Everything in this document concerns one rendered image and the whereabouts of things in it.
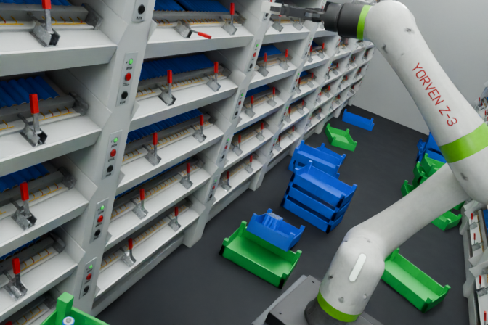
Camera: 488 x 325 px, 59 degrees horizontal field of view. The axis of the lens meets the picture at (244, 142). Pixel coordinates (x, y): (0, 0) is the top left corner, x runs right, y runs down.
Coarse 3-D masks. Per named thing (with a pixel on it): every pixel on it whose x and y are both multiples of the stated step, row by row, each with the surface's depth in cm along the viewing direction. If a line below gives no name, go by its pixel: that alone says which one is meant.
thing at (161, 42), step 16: (224, 0) 149; (240, 16) 146; (160, 32) 104; (176, 32) 110; (208, 32) 124; (224, 32) 132; (240, 32) 141; (160, 48) 101; (176, 48) 108; (192, 48) 116; (208, 48) 124; (224, 48) 134
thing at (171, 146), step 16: (192, 112) 156; (208, 112) 161; (144, 128) 132; (160, 128) 137; (176, 128) 141; (192, 128) 151; (208, 128) 158; (224, 128) 161; (128, 144) 120; (144, 144) 125; (160, 144) 132; (176, 144) 139; (192, 144) 144; (208, 144) 155; (128, 160) 118; (144, 160) 123; (160, 160) 128; (176, 160) 136; (128, 176) 115; (144, 176) 121
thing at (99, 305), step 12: (240, 192) 235; (228, 204) 223; (180, 240) 181; (156, 252) 167; (168, 252) 174; (144, 264) 159; (156, 264) 167; (132, 276) 152; (120, 288) 147; (96, 300) 138; (108, 300) 142; (96, 312) 138
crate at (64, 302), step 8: (64, 296) 73; (72, 296) 74; (64, 304) 72; (72, 304) 74; (56, 312) 73; (64, 312) 73; (72, 312) 75; (80, 312) 74; (48, 320) 72; (56, 320) 74; (80, 320) 75; (88, 320) 74; (96, 320) 74
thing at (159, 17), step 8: (152, 16) 102; (160, 16) 105; (168, 16) 108; (176, 16) 112; (184, 16) 115; (192, 16) 119; (200, 16) 123; (208, 16) 127; (216, 16) 132; (224, 16) 137; (168, 24) 108; (192, 24) 118
